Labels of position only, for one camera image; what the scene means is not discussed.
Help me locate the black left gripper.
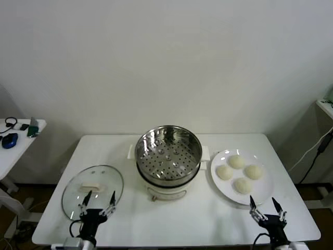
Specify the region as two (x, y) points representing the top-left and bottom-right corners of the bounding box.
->
(77, 190), (117, 247)

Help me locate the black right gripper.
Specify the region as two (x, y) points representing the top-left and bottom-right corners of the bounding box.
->
(249, 195), (288, 246)

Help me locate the white steamed baozi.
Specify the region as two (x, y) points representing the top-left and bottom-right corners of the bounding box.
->
(234, 177), (253, 195)
(244, 164), (262, 180)
(228, 155), (246, 170)
(216, 165), (234, 181)

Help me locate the perforated steel steamer basket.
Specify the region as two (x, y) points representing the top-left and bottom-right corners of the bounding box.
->
(127, 126), (210, 183)

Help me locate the round white plate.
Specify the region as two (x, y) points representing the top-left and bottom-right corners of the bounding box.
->
(210, 148), (275, 206)

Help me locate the round glass pot lid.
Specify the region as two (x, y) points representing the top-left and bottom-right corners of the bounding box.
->
(61, 164), (124, 221)

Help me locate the white electric cooking pot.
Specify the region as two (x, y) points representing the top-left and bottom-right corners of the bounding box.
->
(136, 156), (209, 203)

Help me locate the black power adapter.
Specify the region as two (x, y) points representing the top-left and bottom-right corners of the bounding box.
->
(317, 134), (332, 155)

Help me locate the white side table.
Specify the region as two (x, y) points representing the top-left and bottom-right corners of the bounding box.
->
(0, 118), (47, 195)

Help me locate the green upright device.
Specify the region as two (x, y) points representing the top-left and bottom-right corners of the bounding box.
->
(27, 116), (40, 138)

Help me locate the blue computer mouse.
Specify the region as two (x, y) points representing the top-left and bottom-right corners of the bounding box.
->
(1, 132), (19, 149)

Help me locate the white shelf unit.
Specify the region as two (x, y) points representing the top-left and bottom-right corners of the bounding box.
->
(315, 98), (333, 118)

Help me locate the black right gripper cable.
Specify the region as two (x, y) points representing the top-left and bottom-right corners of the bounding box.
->
(253, 232), (271, 250)

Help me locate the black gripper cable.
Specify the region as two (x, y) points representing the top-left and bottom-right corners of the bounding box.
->
(69, 220), (85, 239)
(253, 232), (271, 250)

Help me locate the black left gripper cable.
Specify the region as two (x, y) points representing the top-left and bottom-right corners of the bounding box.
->
(69, 220), (85, 239)

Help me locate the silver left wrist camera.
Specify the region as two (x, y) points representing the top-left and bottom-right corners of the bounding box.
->
(63, 236), (84, 250)

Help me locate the white table leg frame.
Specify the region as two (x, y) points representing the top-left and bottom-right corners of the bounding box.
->
(303, 186), (333, 209)
(4, 197), (35, 239)

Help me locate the black power cable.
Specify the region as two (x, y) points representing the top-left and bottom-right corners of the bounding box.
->
(298, 151), (321, 184)

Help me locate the white power cable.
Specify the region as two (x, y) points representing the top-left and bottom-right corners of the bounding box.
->
(288, 127), (333, 171)

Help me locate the black earphone cable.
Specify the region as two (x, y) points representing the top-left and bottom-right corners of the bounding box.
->
(0, 117), (18, 135)

